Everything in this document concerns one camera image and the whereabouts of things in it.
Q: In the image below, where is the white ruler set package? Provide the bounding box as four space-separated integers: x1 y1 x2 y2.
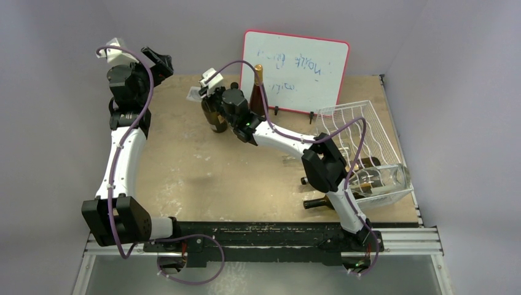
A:
186 87 202 102

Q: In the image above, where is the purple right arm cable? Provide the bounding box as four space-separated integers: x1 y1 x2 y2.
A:
205 61 382 273

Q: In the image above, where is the pink framed whiteboard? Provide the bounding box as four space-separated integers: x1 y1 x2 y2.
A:
240 29 350 114

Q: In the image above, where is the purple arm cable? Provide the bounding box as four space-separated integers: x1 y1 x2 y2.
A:
96 45 155 260
205 61 382 273

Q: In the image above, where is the brown wine bottle gold cap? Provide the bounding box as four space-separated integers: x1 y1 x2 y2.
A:
249 64 265 116

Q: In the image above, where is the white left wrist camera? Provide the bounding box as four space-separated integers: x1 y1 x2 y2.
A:
96 37 138 66

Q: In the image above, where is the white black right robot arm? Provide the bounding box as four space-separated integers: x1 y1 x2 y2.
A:
198 86 373 250

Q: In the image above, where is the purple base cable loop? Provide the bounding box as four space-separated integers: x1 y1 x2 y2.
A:
156 234 226 286

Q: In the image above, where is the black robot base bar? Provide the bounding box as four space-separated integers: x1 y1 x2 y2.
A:
144 221 385 269

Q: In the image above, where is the dark olive bottle rear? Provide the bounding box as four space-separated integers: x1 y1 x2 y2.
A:
348 157 381 170

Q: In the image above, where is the white wire wine rack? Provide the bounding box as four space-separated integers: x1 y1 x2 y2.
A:
315 100 413 210

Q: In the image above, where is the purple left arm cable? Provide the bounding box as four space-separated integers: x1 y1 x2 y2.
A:
96 45 155 260

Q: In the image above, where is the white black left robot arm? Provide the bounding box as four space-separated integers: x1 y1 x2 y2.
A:
81 43 183 251

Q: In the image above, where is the dark green bottle black cap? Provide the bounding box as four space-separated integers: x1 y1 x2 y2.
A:
303 195 334 210

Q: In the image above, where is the large clear square bottle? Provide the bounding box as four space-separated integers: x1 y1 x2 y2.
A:
348 163 412 197

